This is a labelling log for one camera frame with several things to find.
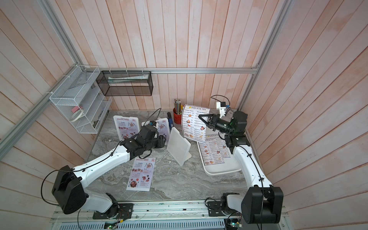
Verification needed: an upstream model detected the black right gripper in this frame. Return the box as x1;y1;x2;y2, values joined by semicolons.
200;116;235;138

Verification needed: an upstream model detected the dim sum inn menu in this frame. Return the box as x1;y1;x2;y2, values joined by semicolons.
198;134;231;166
181;104;210;142

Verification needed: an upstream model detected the white menu holder front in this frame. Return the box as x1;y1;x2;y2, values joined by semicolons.
167;127;192;166

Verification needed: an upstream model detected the white menu holder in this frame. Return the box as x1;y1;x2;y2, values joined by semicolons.
114;116;140;140
142;118;170;149
167;127;192;166

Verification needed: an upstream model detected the red special menu sheet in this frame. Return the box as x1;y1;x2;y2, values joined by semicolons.
126;158;156;192

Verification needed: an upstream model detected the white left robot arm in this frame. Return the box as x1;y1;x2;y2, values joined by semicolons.
52;125;166;219

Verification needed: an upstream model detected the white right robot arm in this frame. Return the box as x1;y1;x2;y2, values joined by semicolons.
198;111;284;225

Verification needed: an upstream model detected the white menu holder middle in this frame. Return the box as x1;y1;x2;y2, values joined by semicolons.
142;118;170;149

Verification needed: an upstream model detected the white menu holder left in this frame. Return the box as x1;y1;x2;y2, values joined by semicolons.
114;116;140;140

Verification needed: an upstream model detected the red metal bucket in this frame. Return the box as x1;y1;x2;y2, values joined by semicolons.
173;108;182;125

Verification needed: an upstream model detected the white plastic tray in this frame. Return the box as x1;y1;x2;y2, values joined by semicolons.
197;143;241;176

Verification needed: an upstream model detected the white tape roll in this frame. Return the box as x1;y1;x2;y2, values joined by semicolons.
70;108;84;123

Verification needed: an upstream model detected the pink eraser block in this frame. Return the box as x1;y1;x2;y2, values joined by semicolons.
71;106;82;113

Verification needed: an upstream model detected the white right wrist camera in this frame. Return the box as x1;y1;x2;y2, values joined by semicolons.
216;101;230;118

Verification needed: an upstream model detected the black mesh wall basket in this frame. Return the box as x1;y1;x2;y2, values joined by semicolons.
96;70;153;96

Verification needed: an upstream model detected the white wire wall shelf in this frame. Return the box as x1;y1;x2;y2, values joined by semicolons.
49;65;112;134

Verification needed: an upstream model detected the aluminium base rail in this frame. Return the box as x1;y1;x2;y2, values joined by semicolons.
47;199;293;230

